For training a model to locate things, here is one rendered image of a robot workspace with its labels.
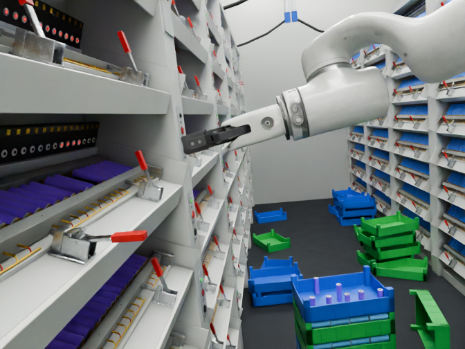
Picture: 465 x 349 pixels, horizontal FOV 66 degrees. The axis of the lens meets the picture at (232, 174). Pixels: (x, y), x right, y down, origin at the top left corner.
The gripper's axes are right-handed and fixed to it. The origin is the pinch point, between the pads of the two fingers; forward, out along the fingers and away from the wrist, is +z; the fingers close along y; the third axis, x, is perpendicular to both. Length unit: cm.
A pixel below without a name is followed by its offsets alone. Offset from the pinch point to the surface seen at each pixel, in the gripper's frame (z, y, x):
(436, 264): -92, 158, -116
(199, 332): 15.1, 15.2, -43.8
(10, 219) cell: 16.8, -26.4, -1.9
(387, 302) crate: -36, 52, -69
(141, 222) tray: 8.7, -12.5, -8.7
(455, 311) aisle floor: -81, 115, -121
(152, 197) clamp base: 10.1, -1.2, -7.2
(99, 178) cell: 18.0, -1.9, -1.5
